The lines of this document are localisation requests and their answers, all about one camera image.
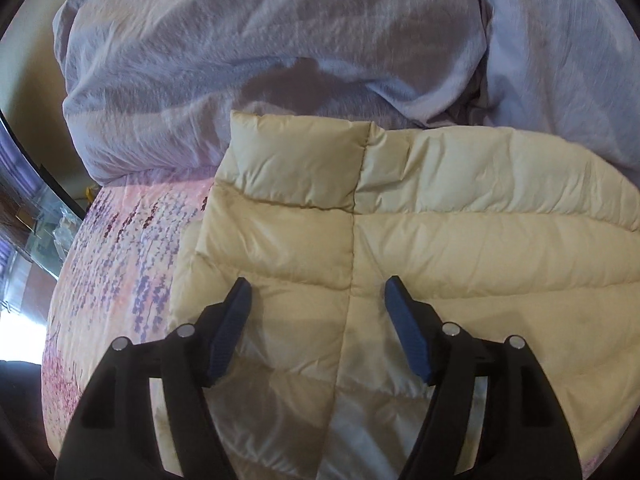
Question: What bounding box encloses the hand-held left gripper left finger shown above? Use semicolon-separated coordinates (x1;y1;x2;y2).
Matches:
54;276;254;480

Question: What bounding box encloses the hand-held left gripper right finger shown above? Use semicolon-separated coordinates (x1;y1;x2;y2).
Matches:
384;275;584;480

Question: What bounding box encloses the cream puffer jacket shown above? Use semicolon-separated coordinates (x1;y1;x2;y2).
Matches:
150;110;640;480

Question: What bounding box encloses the floral pink bed sheet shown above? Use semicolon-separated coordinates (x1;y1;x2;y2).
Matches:
40;166;236;480

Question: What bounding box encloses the glass television stand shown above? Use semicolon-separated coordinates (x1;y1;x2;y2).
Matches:
10;195;82;286

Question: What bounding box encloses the large lavender pillow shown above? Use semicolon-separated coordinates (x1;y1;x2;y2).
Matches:
52;0;489;187

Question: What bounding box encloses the flat screen television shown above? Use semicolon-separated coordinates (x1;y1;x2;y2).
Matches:
0;109;87;221

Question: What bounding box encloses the lavender duvet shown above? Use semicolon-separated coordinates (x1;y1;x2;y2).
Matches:
477;0;640;177

